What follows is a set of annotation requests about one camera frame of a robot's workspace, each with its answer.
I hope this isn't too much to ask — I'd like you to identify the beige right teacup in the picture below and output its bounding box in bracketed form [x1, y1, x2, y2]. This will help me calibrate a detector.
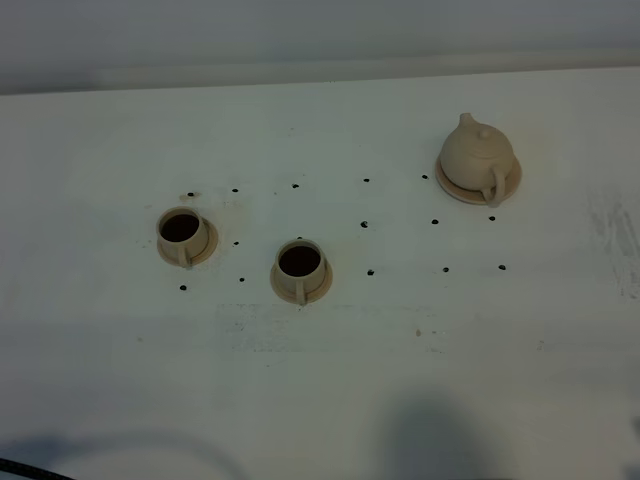
[273, 239, 328, 279]

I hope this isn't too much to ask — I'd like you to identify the beige left cup saucer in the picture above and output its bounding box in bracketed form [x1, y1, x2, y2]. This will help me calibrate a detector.
[157, 215, 218, 269]

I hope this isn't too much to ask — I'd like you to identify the beige right cup saucer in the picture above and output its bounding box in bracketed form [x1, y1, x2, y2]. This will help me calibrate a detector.
[270, 260, 333, 306]

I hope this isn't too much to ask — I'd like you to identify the black braided cable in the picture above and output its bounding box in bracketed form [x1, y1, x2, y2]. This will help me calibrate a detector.
[0, 455, 66, 480]

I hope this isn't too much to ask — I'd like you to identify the beige teacup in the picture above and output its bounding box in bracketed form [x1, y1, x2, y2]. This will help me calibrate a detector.
[156, 207, 203, 242]
[273, 239, 328, 279]

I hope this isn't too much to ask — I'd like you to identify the beige cup saucer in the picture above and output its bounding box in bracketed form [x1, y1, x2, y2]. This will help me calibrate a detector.
[157, 215, 218, 269]
[270, 260, 333, 306]

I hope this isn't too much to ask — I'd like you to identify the beige teapot saucer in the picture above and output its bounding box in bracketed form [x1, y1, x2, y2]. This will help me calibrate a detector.
[435, 159, 522, 206]

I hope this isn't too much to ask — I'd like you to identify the beige teapot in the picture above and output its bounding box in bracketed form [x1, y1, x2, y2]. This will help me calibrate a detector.
[437, 113, 517, 207]

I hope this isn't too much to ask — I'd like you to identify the beige left teacup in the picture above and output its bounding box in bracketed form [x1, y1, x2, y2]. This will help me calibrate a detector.
[156, 207, 203, 242]

